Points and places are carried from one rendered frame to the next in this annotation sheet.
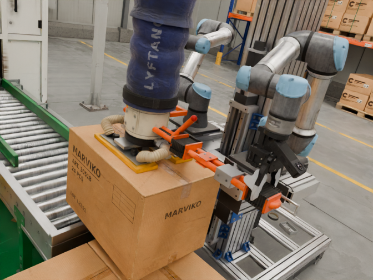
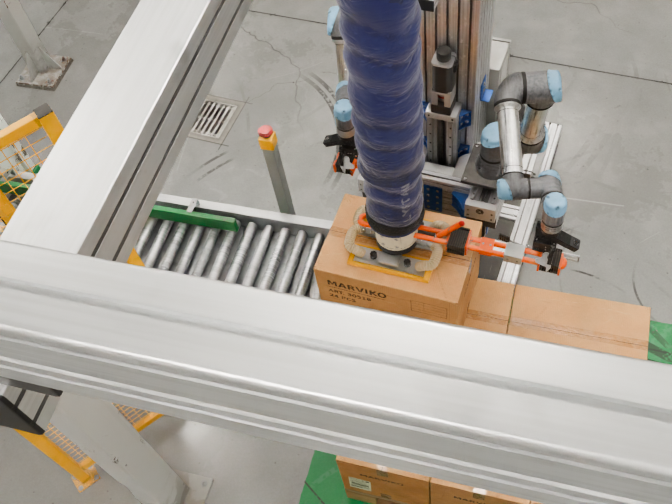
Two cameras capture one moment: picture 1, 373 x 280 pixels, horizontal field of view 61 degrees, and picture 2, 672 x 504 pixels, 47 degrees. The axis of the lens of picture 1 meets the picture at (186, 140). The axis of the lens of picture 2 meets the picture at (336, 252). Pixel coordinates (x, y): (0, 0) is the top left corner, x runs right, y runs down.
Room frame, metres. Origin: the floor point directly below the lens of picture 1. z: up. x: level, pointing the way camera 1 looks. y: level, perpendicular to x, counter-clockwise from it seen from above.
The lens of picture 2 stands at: (-0.39, 0.87, 3.71)
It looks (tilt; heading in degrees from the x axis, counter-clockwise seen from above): 56 degrees down; 345
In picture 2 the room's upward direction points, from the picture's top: 11 degrees counter-clockwise
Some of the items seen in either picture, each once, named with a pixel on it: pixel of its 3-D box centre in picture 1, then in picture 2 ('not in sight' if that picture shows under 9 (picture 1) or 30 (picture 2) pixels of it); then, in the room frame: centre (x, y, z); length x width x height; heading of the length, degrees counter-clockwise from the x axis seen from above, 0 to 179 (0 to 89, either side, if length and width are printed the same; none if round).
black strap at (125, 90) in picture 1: (151, 94); (395, 208); (1.24, 0.18, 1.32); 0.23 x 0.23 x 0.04
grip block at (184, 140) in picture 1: (186, 146); (458, 240); (1.07, 0.00, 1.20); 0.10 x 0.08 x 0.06; 136
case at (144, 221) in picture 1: (137, 188); (400, 271); (1.24, 0.18, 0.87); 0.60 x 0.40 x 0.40; 46
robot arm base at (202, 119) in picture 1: (196, 115); not in sight; (1.78, -0.03, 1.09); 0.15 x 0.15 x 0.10
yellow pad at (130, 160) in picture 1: (124, 146); (390, 260); (1.17, 0.24, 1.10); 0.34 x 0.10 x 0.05; 46
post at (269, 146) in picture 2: not in sight; (284, 199); (2.14, 0.42, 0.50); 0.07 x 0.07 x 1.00; 50
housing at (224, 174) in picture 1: (228, 175); (514, 253); (0.92, -0.16, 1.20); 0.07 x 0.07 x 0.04; 46
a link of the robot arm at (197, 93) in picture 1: (199, 96); not in sight; (1.78, -0.02, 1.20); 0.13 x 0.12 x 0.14; 65
